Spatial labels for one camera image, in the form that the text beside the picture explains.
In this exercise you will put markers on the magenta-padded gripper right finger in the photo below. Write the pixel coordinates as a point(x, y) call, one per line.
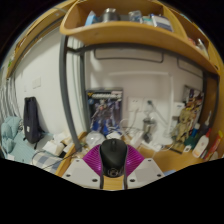
point(146, 171)

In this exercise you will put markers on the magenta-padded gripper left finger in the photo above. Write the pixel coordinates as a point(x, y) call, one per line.
point(80, 171)

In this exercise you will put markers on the black computer mouse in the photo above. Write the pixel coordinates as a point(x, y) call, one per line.
point(113, 156)

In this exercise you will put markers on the white power strip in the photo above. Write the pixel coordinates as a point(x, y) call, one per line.
point(153, 146)

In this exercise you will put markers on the white power adapter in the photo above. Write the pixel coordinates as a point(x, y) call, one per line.
point(136, 140)

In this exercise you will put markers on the clear dome white device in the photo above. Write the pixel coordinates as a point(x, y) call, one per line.
point(94, 140)

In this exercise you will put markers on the checkered bed sheet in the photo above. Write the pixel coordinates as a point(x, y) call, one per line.
point(46, 161)

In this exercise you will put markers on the white tissue pack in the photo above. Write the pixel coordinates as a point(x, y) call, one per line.
point(52, 148)

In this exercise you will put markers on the brown tree figurine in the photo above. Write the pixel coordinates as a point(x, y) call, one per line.
point(184, 125)

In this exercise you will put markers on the white glue bottle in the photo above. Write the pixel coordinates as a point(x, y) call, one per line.
point(201, 145)

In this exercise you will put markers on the blue robot model kit box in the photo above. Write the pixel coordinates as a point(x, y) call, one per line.
point(105, 111)

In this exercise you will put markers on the white desk lamp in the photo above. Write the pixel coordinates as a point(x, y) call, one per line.
point(170, 110)

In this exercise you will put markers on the black backpack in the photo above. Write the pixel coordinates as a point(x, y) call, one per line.
point(32, 120)

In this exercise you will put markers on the red yellow snack can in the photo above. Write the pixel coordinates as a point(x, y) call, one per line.
point(214, 145)

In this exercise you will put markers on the teal blanket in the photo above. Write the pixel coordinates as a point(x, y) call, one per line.
point(13, 140)

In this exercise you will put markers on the colourful figure box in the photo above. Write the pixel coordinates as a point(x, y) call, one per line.
point(193, 100)

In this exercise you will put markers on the white wall socket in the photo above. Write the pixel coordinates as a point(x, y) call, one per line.
point(135, 104)
point(150, 104)

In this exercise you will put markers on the white wall switch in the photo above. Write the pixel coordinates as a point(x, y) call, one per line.
point(37, 82)

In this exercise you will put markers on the wooden shelf unit grey frame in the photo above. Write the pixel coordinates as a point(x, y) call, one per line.
point(133, 33)

